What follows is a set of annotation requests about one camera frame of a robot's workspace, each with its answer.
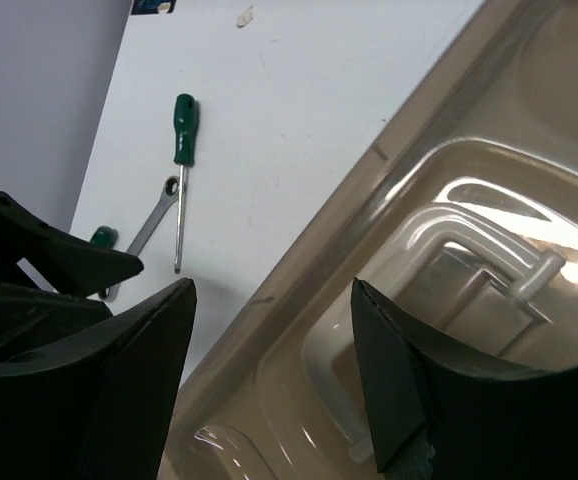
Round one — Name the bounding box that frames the beige plastic toolbox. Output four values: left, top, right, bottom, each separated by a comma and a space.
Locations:
159, 1, 578, 479

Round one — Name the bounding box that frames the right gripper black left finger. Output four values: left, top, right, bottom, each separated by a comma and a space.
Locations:
0, 278, 197, 479

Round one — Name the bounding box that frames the long green-handled screwdriver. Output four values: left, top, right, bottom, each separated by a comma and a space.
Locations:
173, 93, 200, 274

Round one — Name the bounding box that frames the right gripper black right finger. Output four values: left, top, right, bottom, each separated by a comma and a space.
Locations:
350, 280, 578, 479

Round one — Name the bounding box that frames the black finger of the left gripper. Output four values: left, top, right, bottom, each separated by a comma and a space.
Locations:
0, 191, 144, 297

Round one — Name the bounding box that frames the small white tape scrap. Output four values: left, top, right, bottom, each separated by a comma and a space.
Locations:
236, 6, 254, 29

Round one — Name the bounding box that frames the blue label sticker left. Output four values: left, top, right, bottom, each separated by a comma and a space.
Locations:
131, 0, 176, 15

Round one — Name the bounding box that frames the silver ratchet wrench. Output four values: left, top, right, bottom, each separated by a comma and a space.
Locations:
99, 174, 186, 303

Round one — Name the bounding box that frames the short green-handled screwdriver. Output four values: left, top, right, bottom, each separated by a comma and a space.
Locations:
90, 225, 119, 249

